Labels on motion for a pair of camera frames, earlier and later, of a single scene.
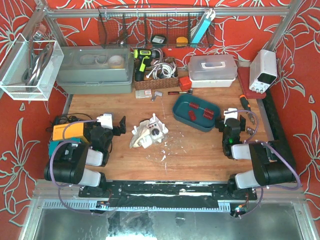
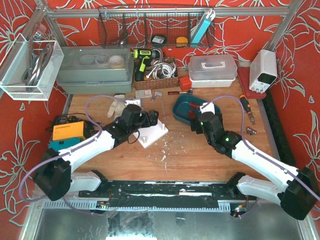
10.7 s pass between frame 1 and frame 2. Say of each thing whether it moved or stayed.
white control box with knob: moved
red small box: stayed
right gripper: moved
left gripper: moved
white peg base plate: stayed
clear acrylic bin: stayed
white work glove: moved
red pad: stayed
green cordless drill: stayed
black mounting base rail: stayed
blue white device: stayed
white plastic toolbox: stayed
